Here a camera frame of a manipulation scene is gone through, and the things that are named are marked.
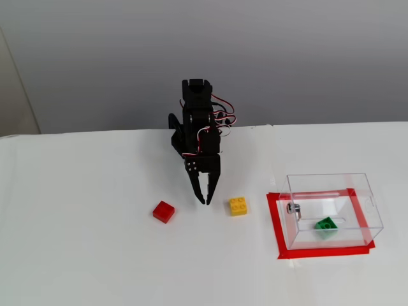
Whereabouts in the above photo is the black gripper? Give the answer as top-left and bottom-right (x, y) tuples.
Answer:
(184, 128), (222, 207)

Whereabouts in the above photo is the green lego brick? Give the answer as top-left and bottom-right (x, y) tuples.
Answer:
(314, 215), (339, 240)

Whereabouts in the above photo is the yellow lego brick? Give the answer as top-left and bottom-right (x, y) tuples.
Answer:
(228, 197), (250, 218)

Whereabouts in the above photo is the red lego brick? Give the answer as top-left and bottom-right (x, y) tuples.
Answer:
(152, 200), (176, 224)

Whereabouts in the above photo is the transparent acrylic box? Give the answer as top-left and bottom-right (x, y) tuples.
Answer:
(279, 173), (385, 251)

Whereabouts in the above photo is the silver cam lock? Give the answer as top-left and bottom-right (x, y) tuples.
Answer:
(286, 202), (303, 222)

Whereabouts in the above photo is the beige board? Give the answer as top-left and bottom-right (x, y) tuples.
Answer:
(0, 27), (41, 138)

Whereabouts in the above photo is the red tape frame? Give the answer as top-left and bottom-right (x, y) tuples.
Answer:
(266, 187), (376, 261)

